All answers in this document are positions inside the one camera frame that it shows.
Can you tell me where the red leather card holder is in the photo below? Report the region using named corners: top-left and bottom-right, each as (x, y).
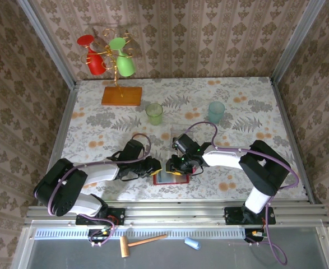
top-left (152, 168), bottom-right (190, 185)

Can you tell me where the green plastic tumbler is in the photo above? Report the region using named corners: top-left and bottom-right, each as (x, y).
top-left (145, 103), bottom-right (164, 126)

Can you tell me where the blue plastic tumbler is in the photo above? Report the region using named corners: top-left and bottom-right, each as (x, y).
top-left (207, 101), bottom-right (226, 124)

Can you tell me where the light blue plastic cap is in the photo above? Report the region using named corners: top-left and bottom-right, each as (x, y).
top-left (184, 237), bottom-right (202, 250)

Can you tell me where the black connector box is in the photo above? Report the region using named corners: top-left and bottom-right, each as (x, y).
top-left (244, 228), bottom-right (269, 244)
top-left (87, 228), bottom-right (112, 244)

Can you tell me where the wooden mallet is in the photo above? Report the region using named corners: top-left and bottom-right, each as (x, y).
top-left (120, 234), bottom-right (168, 258)

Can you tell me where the green wine glass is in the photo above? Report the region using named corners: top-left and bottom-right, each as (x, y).
top-left (109, 37), bottom-right (136, 78)

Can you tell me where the red wine glass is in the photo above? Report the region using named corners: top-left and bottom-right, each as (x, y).
top-left (77, 34), bottom-right (108, 76)

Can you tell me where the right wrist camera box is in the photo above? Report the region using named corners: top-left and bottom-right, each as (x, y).
top-left (172, 133), bottom-right (198, 155)

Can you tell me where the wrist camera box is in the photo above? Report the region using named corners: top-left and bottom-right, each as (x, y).
top-left (172, 133), bottom-right (198, 155)
top-left (123, 139), bottom-right (146, 161)

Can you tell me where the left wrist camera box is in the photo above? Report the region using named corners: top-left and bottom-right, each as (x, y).
top-left (123, 139), bottom-right (146, 161)

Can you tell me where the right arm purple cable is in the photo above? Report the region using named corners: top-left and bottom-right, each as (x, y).
top-left (186, 121), bottom-right (299, 266)

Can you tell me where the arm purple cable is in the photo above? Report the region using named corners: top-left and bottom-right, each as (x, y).
top-left (48, 133), bottom-right (153, 247)
top-left (186, 121), bottom-right (299, 266)

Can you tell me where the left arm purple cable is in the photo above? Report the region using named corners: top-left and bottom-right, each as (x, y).
top-left (48, 133), bottom-right (153, 247)

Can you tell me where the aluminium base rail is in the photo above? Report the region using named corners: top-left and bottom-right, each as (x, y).
top-left (24, 203), bottom-right (329, 226)

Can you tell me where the slotted grey cable duct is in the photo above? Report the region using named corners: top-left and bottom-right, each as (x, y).
top-left (34, 227), bottom-right (248, 240)

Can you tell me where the gold wire rack, wooden base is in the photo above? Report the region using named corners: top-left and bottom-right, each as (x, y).
top-left (81, 27), bottom-right (143, 106)

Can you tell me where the aluminium side rail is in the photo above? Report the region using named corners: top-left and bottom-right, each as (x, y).
top-left (38, 81), bottom-right (80, 205)
top-left (269, 77), bottom-right (322, 205)

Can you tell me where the aluminium corner post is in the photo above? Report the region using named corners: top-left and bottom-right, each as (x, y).
top-left (270, 0), bottom-right (326, 85)
top-left (16, 0), bottom-right (78, 90)

